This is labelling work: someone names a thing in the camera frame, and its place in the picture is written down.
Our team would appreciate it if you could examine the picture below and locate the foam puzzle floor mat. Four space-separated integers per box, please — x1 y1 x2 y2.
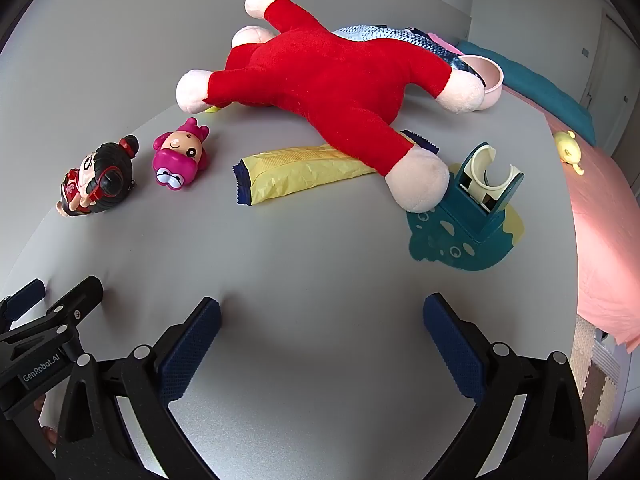
570 312 626 441

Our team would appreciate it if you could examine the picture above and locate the pink bowl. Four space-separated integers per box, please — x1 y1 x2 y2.
462 55 505 111

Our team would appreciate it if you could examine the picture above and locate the silver-blue fish plush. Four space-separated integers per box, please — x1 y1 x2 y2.
332 22 473 78

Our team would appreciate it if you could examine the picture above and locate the pink cloth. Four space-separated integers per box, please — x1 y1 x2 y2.
427 32 458 53

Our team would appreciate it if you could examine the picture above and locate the teal fish-shaped mat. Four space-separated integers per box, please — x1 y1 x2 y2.
407 207 516 273

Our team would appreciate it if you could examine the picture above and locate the person's left hand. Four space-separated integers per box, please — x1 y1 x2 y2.
32 392 59 448

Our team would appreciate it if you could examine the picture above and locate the red plush doll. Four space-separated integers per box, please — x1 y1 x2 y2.
175 0 486 212

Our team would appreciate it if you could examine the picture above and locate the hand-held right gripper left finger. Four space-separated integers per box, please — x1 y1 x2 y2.
55 297 223 480

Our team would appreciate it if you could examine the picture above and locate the dark blue wrapper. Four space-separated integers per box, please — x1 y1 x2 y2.
400 129 440 155

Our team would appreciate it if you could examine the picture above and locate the yellow snack wrapper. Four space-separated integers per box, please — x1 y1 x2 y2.
231 143 378 207

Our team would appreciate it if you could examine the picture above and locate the yellow plush toy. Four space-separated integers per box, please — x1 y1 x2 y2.
553 130 585 177

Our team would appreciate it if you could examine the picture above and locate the black-haired doll figurine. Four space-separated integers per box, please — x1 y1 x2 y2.
56 135 140 219

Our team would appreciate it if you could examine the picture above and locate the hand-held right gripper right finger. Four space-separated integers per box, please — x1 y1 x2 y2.
422 292 588 480

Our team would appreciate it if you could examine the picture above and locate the pink doll figurine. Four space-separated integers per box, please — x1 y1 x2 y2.
152 117 211 192

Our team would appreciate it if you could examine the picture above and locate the teal pillow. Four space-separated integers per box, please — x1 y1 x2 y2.
457 40 597 146

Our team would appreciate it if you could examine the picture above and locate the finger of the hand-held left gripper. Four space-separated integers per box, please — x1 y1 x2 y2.
0 275 105 356
0 278 47 323

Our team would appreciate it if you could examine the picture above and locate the bed with pink sheet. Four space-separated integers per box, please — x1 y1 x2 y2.
500 82 640 356

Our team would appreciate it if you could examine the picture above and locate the white door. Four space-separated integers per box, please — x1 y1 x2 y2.
582 10 636 151

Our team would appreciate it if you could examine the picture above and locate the teal tape dispenser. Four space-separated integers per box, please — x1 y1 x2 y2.
440 142 526 243

